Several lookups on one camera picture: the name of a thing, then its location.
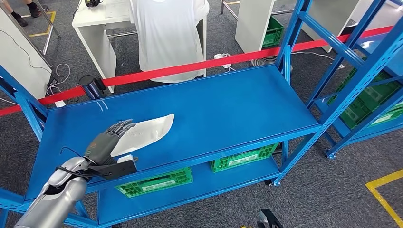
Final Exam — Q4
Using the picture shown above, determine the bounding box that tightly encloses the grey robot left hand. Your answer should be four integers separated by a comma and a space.
83, 119, 136, 166

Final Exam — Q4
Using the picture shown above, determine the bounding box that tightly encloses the white curved panel part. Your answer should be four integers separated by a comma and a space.
110, 114, 175, 158

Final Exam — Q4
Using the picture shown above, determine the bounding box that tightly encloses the blue metal shelf rack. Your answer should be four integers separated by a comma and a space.
0, 0, 403, 228
296, 0, 403, 160

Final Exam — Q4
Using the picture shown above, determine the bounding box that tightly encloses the green plastic crate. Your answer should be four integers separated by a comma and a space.
368, 100, 403, 128
327, 57, 402, 130
115, 167, 193, 199
210, 143, 280, 174
262, 16, 285, 48

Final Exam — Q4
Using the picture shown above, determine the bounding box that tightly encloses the red barrier belt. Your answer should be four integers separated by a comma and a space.
0, 25, 394, 117

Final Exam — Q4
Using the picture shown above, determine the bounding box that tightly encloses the white partition board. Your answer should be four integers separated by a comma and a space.
0, 6, 53, 100

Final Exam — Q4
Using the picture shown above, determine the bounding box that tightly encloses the person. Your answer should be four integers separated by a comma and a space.
129, 0, 210, 84
0, 0, 49, 28

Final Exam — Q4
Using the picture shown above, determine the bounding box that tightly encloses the white desk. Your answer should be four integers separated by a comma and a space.
71, 0, 208, 94

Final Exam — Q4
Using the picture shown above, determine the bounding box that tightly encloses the white power strip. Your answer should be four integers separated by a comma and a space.
214, 53, 233, 70

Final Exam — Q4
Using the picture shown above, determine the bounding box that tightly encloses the black ribbed round base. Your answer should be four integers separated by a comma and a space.
250, 56, 293, 74

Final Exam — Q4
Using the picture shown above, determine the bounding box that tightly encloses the white cabinet panel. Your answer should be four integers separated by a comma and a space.
234, 0, 275, 54

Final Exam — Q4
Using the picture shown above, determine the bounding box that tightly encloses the white desk panel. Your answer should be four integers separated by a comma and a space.
301, 0, 361, 54

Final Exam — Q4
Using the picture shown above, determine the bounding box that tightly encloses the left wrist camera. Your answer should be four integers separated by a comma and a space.
88, 153, 139, 181

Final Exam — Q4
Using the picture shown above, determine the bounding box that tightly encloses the black chrome stanchion post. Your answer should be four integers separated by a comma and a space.
78, 75, 107, 101

